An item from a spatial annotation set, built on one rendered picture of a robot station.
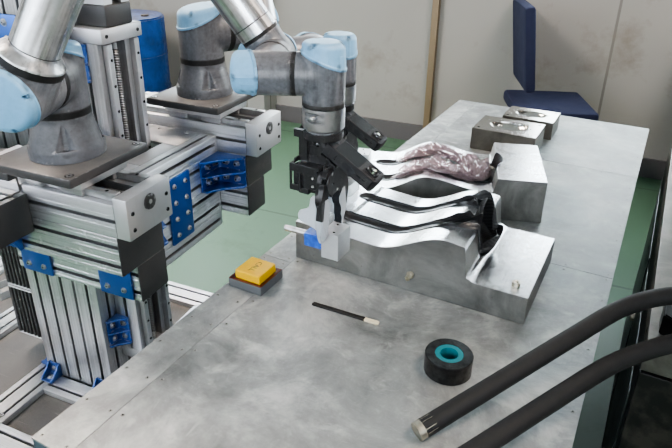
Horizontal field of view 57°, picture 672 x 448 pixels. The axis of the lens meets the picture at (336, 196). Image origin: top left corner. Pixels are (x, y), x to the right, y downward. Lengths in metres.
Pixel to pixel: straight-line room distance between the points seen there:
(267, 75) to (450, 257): 0.49
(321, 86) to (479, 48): 3.17
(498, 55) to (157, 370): 3.39
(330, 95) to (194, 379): 0.52
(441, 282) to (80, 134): 0.77
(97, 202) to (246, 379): 0.47
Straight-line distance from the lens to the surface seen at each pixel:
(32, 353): 2.24
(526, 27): 3.62
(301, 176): 1.12
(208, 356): 1.13
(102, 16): 1.51
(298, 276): 1.32
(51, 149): 1.33
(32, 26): 1.14
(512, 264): 1.30
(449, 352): 1.10
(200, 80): 1.68
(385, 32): 4.31
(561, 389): 1.02
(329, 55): 1.03
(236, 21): 1.17
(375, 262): 1.28
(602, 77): 4.12
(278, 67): 1.04
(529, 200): 1.59
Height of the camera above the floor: 1.51
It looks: 25 degrees down
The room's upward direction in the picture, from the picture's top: 1 degrees clockwise
